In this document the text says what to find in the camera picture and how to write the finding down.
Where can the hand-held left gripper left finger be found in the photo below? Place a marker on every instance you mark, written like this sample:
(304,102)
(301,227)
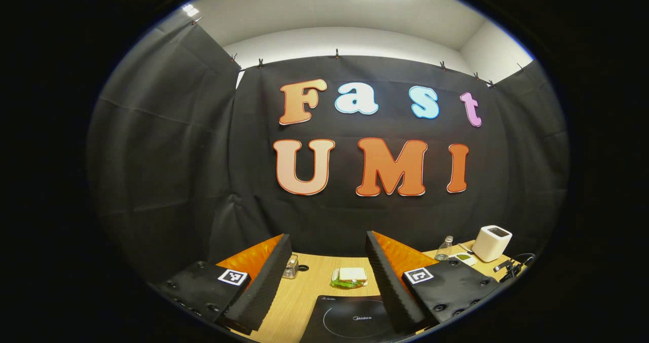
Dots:
(263,287)

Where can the white divided dish of beans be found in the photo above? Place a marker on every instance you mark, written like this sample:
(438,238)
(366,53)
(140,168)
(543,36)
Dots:
(464,257)

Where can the white toaster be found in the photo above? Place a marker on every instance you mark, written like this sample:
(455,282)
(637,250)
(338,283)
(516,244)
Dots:
(491,244)

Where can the small ceiling light panel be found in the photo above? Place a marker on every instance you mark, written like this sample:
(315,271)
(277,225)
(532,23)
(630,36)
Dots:
(190,10)

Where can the clear plastic water bottle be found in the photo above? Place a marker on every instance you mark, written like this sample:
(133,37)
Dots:
(443,251)

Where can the black induction cooktop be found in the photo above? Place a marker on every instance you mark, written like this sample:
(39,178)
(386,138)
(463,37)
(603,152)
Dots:
(350,317)

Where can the row of cloth clips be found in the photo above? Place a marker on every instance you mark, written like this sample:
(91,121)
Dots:
(336,54)

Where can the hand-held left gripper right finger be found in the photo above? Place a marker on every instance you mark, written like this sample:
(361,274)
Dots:
(390,287)

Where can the small clear seasoning bottle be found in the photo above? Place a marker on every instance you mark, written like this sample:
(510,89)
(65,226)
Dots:
(292,264)

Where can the sandwich with lettuce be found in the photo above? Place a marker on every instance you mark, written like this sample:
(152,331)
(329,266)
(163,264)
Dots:
(350,277)

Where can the black backdrop cloth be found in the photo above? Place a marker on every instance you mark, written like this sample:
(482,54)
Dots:
(177,155)

